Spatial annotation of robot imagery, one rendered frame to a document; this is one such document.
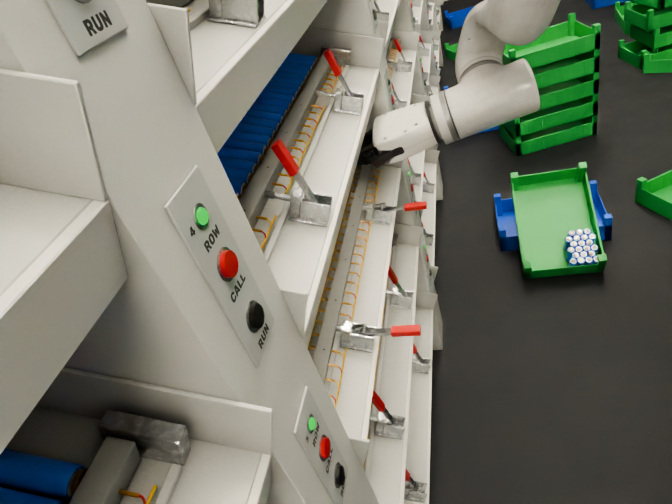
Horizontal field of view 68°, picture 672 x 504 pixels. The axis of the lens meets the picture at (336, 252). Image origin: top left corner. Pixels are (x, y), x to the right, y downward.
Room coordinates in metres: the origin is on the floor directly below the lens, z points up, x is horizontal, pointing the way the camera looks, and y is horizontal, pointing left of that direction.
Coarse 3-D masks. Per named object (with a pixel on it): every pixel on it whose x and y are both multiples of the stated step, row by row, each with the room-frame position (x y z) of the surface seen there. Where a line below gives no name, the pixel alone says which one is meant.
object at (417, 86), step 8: (408, 0) 1.52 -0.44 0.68; (400, 8) 1.51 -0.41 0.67; (408, 8) 1.50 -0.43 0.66; (400, 16) 1.51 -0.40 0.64; (408, 16) 1.50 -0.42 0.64; (400, 24) 1.51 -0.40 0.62; (408, 24) 1.50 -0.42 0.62; (416, 56) 1.50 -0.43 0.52; (416, 64) 1.50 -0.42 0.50; (416, 72) 1.51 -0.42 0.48; (416, 80) 1.51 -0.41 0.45; (416, 88) 1.51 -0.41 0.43; (440, 176) 1.56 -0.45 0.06; (440, 184) 1.51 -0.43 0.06; (440, 192) 1.50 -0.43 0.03
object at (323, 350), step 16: (368, 176) 0.78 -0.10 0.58; (352, 208) 0.69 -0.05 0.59; (352, 224) 0.65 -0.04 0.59; (352, 240) 0.61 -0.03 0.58; (336, 272) 0.54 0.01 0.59; (352, 272) 0.55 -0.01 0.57; (336, 288) 0.51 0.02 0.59; (336, 304) 0.48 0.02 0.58; (336, 320) 0.46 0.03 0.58; (352, 320) 0.47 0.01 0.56; (320, 336) 0.43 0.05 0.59; (320, 352) 0.41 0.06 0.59; (336, 352) 0.42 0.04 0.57; (320, 368) 0.39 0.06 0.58; (336, 400) 0.36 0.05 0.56
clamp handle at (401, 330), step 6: (366, 324) 0.44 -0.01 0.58; (366, 330) 0.44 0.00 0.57; (372, 330) 0.44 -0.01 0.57; (378, 330) 0.43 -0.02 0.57; (384, 330) 0.43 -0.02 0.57; (390, 330) 0.43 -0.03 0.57; (396, 330) 0.42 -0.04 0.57; (402, 330) 0.42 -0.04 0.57; (408, 330) 0.41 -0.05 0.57; (414, 330) 0.41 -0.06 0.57; (420, 330) 0.41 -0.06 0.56; (396, 336) 0.42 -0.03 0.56
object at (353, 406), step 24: (384, 168) 0.85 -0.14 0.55; (384, 192) 0.77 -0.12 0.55; (360, 240) 0.64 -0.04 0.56; (384, 240) 0.64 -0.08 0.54; (336, 264) 0.59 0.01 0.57; (360, 264) 0.58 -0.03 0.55; (384, 264) 0.58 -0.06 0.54; (360, 288) 0.53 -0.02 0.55; (384, 288) 0.53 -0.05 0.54; (360, 312) 0.49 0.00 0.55; (336, 360) 0.42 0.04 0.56; (360, 360) 0.41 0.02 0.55; (336, 384) 0.38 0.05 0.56; (360, 384) 0.38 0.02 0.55; (336, 408) 0.35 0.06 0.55; (360, 408) 0.35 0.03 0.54; (360, 432) 0.32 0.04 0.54; (360, 456) 0.28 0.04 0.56
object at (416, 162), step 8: (416, 96) 1.51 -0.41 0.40; (424, 96) 1.50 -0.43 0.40; (424, 152) 1.24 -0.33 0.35; (408, 160) 1.09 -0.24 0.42; (416, 160) 1.20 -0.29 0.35; (416, 168) 1.16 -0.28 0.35; (416, 176) 1.08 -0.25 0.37; (416, 184) 1.08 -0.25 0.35; (416, 192) 1.05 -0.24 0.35; (416, 200) 0.94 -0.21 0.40
